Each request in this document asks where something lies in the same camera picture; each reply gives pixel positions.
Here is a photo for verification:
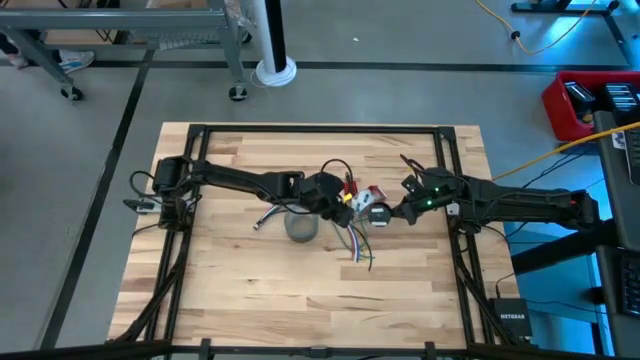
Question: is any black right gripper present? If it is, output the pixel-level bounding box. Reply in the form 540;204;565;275
389;173;437;225

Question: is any black wire spool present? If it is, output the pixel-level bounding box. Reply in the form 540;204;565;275
367;202;394;229

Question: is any red tape dispenser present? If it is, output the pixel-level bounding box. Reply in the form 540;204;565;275
349;185;386;214

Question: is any red wire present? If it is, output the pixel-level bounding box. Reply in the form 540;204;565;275
257;204;359;262

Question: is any white wire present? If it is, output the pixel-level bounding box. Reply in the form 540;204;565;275
257;205;360;264

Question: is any red plastic bin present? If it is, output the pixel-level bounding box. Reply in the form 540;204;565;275
542;70;640;144

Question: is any white and black pole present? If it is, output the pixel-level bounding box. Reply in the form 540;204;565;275
249;0;299;89

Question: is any black device in bin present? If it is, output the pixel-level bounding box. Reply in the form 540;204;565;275
564;81;598;121
602;83;640;126

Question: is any black floor stand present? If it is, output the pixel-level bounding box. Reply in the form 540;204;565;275
510;0;640;69

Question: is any person's shoe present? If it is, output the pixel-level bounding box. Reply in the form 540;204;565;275
57;48;96;75
0;30;30;69

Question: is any grey metal cart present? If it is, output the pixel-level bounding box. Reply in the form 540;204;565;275
0;0;251;103

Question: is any black cable with yellow plug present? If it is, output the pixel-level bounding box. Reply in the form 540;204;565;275
319;158;355;202

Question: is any grey duct tape roll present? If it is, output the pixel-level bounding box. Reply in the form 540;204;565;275
283;209;321;245

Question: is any black table frame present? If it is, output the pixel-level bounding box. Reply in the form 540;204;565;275
107;123;526;360

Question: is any black network switch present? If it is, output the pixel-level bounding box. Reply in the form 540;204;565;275
488;297;534;339

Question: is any yellow hanging cord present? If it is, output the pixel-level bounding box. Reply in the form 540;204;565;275
492;121;640;182

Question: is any yellow floor cord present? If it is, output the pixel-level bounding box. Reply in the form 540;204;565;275
473;0;601;56

